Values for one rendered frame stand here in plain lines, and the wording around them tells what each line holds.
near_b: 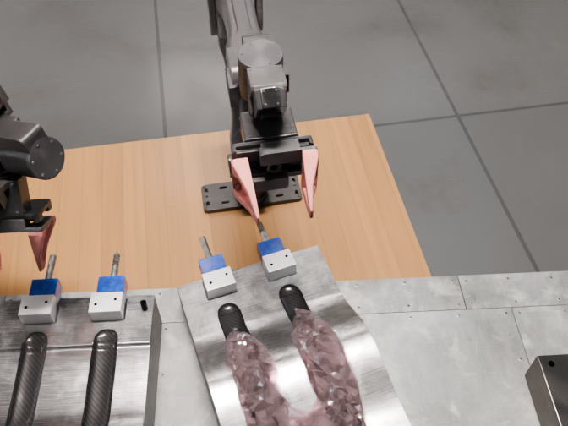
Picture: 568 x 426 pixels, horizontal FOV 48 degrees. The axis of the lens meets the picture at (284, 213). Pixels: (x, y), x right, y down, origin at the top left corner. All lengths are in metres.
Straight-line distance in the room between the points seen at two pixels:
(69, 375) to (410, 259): 0.63
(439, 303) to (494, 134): 1.61
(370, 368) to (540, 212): 1.59
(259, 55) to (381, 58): 2.21
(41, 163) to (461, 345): 0.73
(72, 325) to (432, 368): 0.59
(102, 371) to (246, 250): 0.36
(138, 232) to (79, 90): 1.71
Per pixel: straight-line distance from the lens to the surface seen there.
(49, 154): 0.88
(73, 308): 1.09
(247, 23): 0.98
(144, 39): 3.15
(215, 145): 1.41
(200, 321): 1.07
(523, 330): 1.19
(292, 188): 1.30
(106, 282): 1.08
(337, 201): 1.29
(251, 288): 1.10
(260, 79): 0.76
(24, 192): 0.94
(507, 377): 1.14
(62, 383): 1.03
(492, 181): 2.53
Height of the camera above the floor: 1.78
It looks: 50 degrees down
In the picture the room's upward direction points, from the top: straight up
